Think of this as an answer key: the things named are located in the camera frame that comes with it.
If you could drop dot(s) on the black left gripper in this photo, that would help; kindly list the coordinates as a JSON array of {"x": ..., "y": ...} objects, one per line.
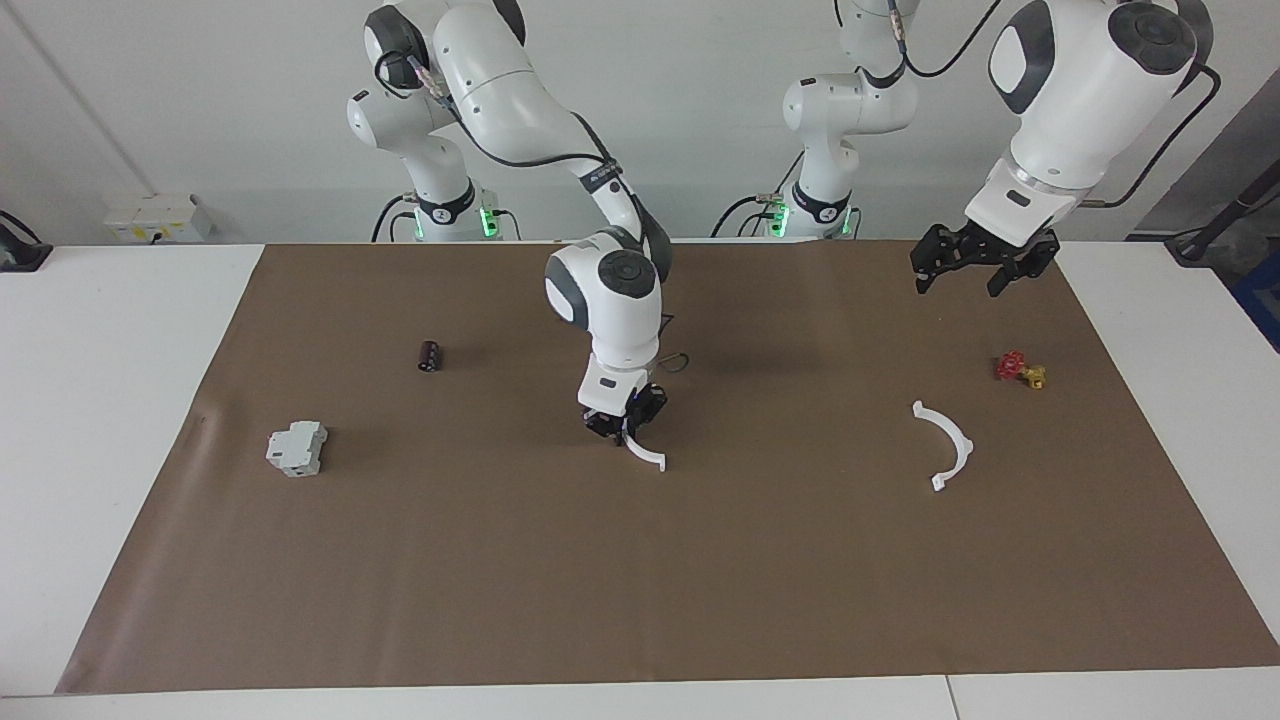
[{"x": 998, "y": 253}]

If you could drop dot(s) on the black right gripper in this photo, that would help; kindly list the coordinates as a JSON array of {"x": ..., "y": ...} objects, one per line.
[{"x": 655, "y": 400}]

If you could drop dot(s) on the brown paper mat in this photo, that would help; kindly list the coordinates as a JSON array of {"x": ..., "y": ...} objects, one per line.
[{"x": 640, "y": 580}]

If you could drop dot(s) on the black stand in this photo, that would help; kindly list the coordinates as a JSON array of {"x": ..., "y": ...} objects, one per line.
[{"x": 1195, "y": 245}]

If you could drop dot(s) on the black cylindrical capacitor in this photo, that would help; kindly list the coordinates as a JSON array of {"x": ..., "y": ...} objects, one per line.
[{"x": 430, "y": 356}]

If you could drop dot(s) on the blue crate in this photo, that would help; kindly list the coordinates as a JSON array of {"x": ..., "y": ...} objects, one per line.
[{"x": 1265, "y": 300}]

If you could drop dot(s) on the grey circuit breaker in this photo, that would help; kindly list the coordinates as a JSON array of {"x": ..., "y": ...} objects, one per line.
[{"x": 295, "y": 450}]

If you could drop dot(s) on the white wall socket box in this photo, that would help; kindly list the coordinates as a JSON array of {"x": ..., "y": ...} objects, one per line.
[{"x": 155, "y": 218}]

